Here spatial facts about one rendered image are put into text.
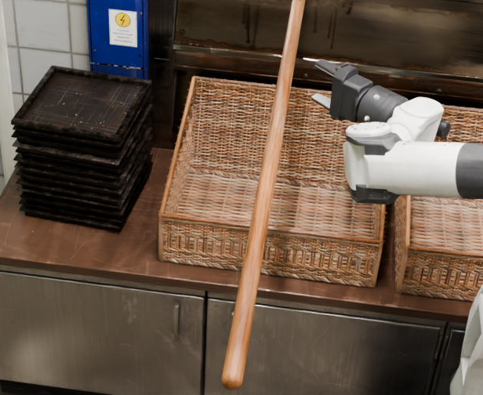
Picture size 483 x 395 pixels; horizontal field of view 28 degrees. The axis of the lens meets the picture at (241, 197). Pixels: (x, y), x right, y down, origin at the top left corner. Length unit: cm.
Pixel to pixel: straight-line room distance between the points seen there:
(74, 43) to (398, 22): 88
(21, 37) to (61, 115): 38
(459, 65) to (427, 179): 109
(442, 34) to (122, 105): 85
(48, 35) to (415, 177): 145
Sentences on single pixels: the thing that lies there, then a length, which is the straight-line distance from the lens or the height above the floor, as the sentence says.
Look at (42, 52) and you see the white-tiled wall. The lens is 283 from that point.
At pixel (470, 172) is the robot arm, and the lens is 157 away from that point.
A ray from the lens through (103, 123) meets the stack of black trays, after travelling 248.
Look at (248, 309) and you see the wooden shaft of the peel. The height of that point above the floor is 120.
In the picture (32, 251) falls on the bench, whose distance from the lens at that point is 256.
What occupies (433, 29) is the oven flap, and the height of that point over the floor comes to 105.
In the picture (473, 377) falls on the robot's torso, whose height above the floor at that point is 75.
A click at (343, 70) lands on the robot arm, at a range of 200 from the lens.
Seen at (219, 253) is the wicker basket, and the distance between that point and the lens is 246.
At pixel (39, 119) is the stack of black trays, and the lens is 251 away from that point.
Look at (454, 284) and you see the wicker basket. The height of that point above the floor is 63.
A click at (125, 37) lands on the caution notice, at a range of 270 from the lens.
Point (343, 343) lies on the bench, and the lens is 255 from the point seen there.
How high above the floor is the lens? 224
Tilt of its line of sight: 38 degrees down
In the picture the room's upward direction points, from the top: 4 degrees clockwise
